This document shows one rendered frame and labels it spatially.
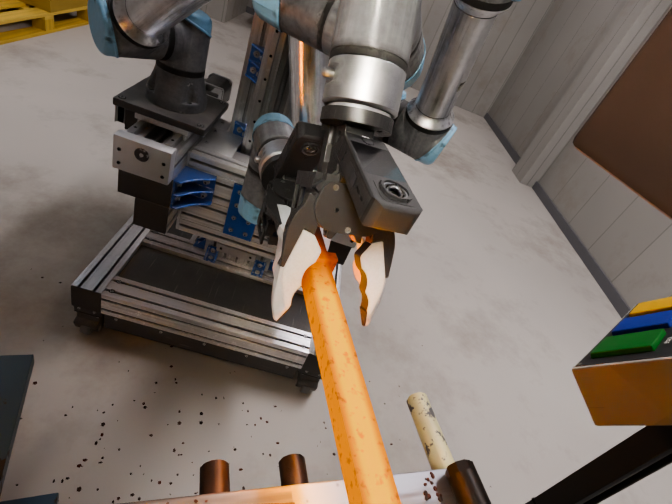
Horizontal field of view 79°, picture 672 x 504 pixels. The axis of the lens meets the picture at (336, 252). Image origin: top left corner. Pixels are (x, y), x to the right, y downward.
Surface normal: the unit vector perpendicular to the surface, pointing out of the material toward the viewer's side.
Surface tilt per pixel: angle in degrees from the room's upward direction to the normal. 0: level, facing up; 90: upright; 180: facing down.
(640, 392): 90
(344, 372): 1
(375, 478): 1
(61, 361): 0
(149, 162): 90
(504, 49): 90
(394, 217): 92
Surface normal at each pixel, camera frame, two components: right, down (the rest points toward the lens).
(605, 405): -0.74, 0.17
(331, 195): 0.37, 0.21
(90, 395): 0.34, -0.74
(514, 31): -0.06, 0.59
